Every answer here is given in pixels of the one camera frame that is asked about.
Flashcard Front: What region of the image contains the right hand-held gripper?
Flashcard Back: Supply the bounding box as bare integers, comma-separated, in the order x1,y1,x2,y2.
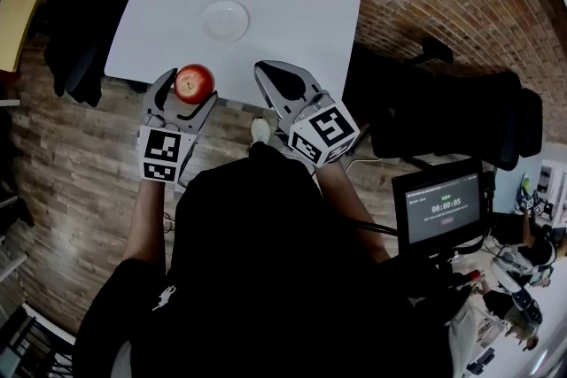
253,59,361,167

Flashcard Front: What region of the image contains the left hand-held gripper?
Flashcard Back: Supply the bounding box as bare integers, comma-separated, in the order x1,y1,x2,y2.
137,66,220,185

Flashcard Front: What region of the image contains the red apple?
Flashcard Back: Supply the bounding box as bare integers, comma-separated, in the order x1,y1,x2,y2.
173,63,216,105

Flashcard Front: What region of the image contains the white plate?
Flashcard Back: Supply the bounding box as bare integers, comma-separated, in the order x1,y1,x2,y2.
199,0,251,43

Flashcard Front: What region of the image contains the person's left forearm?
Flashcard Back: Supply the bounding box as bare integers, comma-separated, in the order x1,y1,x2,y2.
121,179,170,276

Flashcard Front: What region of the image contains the person's right forearm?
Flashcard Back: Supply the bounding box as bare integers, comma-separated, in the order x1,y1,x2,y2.
314,160,392,266

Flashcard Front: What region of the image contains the person's right white shoe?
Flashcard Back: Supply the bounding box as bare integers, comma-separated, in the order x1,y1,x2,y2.
250,117,272,148

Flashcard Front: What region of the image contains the black office chair with headrest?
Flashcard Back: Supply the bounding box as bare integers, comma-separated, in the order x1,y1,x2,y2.
27,0,148,108

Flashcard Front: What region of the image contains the black mesh office chair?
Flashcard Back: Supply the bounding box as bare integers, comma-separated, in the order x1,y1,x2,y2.
353,35,544,173

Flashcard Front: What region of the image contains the pale yellow desk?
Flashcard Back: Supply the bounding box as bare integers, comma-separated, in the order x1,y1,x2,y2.
0,0,58,73

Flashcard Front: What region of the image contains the person's black shirt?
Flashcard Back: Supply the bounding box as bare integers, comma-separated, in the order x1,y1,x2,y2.
73,141,457,378

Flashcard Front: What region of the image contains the black monitor screen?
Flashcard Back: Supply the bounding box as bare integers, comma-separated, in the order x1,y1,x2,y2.
391,158,485,254

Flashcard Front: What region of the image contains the metal rack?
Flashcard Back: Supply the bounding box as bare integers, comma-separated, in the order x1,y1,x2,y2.
0,304,77,378

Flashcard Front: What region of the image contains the white floor cable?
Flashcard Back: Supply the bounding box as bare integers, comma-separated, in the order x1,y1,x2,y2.
346,153,378,173

